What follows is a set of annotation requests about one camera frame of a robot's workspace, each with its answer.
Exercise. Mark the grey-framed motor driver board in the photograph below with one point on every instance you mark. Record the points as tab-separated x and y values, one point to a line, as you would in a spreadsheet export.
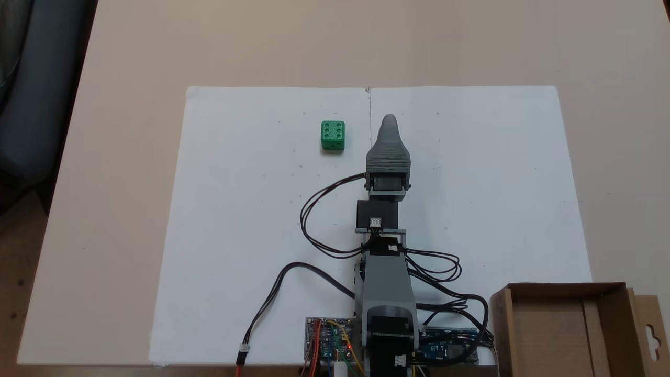
330	340

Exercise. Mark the white paper sheet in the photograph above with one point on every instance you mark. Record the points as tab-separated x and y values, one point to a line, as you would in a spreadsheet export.
497	199
251	209

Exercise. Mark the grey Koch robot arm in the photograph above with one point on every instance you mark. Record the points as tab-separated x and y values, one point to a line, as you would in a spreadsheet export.
386	283

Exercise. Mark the brown cardboard box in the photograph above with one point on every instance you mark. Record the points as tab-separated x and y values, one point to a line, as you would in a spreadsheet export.
555	335

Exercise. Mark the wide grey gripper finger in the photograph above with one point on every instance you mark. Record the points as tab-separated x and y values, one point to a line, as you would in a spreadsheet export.
388	154

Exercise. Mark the white plastic cap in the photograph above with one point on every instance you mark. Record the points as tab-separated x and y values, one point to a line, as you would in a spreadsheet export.
340	369

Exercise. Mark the green dice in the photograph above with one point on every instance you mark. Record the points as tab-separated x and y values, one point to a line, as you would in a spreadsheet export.
333	135

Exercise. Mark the dark grey chair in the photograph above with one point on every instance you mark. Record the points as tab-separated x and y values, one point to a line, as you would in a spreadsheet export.
36	94

